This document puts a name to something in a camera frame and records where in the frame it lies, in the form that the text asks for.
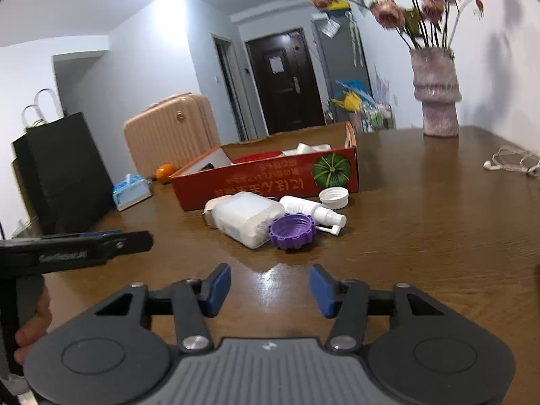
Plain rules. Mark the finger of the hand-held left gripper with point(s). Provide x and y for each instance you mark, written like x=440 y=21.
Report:
x=130 y=241

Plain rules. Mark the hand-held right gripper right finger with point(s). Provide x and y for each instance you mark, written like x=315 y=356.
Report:
x=322 y=291

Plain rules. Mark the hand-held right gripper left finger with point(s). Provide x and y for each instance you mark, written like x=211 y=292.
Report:
x=219 y=291

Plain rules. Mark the purple ridged cap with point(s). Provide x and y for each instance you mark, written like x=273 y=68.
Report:
x=292 y=231

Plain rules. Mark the white translucent plastic container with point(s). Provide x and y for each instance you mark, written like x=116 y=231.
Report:
x=244 y=219

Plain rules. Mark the white spray bottle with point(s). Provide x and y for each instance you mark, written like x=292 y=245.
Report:
x=306 y=209

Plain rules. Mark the white ribbed cap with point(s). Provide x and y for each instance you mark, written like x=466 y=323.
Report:
x=333 y=198

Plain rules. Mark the orange cardboard box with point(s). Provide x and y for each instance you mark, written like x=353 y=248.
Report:
x=261 y=183

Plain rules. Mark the person's left hand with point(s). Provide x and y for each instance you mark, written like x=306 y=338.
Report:
x=36 y=325

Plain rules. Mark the blue tissue box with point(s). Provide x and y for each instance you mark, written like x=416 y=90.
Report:
x=131 y=192

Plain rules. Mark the orange fruit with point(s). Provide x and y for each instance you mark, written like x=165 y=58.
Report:
x=165 y=173

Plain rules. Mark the black paper bag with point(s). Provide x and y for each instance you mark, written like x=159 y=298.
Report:
x=71 y=168

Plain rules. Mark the peach ribbed suitcase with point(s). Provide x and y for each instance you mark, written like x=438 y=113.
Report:
x=173 y=133

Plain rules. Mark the grey inner door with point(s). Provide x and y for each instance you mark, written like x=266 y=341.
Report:
x=230 y=88

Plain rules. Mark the yellow watering can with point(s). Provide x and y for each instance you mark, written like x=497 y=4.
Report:
x=348 y=102

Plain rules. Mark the dark brown entrance door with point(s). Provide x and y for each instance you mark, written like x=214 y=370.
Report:
x=287 y=93

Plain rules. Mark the pale purple plastic hangers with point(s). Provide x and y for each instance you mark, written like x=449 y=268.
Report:
x=382 y=84

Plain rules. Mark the white paper notice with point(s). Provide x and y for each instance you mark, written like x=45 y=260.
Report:
x=276 y=64

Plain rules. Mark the pink textured vase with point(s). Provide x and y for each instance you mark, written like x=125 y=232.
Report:
x=436 y=88

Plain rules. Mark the grey refrigerator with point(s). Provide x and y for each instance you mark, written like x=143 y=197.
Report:
x=341 y=55

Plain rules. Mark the clear bag with paper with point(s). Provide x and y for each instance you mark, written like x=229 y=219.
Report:
x=330 y=28

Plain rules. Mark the yellow box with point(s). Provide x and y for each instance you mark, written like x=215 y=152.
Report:
x=339 y=5

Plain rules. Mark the dried pink roses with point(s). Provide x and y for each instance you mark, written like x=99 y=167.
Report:
x=392 y=10

